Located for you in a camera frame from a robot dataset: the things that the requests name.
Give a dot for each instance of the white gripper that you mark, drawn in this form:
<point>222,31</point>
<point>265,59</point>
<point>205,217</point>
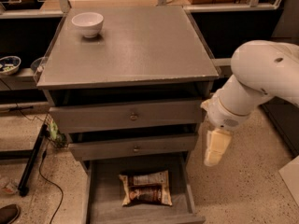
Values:
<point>221,116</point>

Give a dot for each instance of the grey top drawer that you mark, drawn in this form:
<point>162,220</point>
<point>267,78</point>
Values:
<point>106,117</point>

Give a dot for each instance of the green packaged item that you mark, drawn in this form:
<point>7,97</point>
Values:
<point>56,137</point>

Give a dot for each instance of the white ceramic bowl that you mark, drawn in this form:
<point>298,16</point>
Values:
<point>88,24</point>

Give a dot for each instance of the small clear bowl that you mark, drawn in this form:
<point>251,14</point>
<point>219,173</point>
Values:
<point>38,64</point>

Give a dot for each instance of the grey drawer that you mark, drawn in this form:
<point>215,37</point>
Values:
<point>106,117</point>
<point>130,147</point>
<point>105,192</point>

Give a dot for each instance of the grey drawer cabinet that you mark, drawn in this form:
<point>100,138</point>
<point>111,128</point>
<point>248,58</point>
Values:
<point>142,54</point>

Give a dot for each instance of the brown chip bag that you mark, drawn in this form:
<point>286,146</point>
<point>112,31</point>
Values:
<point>150,188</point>

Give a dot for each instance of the dark shoe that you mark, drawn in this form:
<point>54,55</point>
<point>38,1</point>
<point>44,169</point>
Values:
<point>9,213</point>

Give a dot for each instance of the grey bottom drawer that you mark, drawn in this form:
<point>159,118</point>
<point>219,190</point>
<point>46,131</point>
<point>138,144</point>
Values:
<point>105,192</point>

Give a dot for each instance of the white floor panel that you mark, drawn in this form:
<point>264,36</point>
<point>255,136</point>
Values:
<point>290,176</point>

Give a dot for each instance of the blue patterned bowl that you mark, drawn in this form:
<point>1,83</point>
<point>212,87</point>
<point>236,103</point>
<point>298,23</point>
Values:
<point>9,65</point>

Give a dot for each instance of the black metal stand leg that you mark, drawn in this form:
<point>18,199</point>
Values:
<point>22,188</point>

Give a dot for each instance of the grey side rail beam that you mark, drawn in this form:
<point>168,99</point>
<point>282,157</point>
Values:
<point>223,65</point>

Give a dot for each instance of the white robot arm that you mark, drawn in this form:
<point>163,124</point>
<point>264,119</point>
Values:
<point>261,70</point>

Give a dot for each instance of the grey middle drawer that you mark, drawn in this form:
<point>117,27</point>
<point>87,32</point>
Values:
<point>130,147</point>

